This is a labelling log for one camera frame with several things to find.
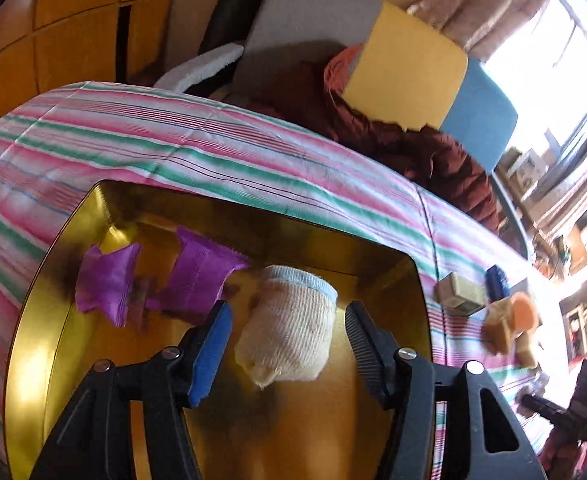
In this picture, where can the beige sock with blue cuff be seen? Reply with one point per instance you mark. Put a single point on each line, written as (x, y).
(288, 330)

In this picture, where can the golden metal tray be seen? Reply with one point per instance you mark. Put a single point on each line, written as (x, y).
(283, 435)

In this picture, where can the rust orange cloth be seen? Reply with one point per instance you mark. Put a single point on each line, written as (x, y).
(341, 67)

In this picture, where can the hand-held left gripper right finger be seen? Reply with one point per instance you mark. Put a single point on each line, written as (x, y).
(366, 355)

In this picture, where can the orange tan plush toy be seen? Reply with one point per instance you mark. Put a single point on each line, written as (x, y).
(511, 325)

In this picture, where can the beige cardboard box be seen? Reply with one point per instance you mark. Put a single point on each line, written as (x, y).
(458, 295)

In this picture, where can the glass side table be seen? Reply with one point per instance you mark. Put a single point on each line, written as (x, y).
(563, 210)

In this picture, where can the grey yellow blue armchair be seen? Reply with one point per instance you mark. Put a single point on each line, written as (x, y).
(313, 20)

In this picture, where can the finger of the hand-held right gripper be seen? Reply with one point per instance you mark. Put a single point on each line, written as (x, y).
(548, 409)

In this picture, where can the blue white tissue pack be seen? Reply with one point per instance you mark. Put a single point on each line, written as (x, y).
(497, 281)

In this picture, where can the window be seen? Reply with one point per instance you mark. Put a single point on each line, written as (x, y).
(548, 70)

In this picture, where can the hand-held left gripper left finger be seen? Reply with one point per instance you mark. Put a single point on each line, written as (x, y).
(211, 360)

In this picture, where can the beige curtain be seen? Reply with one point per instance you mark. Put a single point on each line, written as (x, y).
(473, 0)

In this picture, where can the maroon puffer jacket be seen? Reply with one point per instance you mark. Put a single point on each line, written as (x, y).
(423, 155)

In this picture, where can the purple snack packet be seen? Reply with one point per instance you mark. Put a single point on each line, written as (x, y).
(198, 275)
(106, 285)

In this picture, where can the striped tablecloth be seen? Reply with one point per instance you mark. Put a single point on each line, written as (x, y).
(223, 150)

